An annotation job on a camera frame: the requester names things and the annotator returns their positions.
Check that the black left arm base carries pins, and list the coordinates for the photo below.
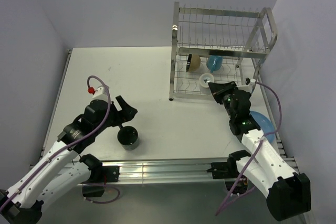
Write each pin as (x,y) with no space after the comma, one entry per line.
(101,175)

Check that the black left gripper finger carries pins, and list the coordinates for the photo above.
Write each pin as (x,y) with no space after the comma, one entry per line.
(122,103)
(128,113)

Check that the aluminium mounting rail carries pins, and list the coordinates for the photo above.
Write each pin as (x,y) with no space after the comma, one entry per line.
(151,172)

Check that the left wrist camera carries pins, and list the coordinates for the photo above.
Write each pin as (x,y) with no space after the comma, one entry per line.
(100,93)

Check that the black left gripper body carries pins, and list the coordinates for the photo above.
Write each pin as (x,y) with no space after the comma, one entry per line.
(114,118)

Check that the blue mug white interior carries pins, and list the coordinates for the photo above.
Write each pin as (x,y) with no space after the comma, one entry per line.
(214,63)

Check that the dark green mug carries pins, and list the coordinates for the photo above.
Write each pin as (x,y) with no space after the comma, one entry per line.
(128,137)

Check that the light blue plate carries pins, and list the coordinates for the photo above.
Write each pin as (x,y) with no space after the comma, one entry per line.
(262,121)

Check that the pale blue mug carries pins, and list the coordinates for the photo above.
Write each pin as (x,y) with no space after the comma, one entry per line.
(204,80)

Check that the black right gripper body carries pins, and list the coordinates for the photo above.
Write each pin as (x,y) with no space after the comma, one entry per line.
(227,100)

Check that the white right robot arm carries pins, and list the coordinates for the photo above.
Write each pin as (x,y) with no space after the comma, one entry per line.
(287,192)

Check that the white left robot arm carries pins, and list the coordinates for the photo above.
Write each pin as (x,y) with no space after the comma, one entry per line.
(21,204)

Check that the black and tan bowl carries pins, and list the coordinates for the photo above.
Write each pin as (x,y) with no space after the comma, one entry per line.
(193,62)

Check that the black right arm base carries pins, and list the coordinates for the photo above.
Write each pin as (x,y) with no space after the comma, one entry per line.
(221,170)

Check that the steel two-tier dish rack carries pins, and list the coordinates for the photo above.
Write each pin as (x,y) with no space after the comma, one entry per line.
(244,38)

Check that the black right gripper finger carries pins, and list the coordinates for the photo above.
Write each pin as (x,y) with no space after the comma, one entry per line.
(219,87)
(218,96)

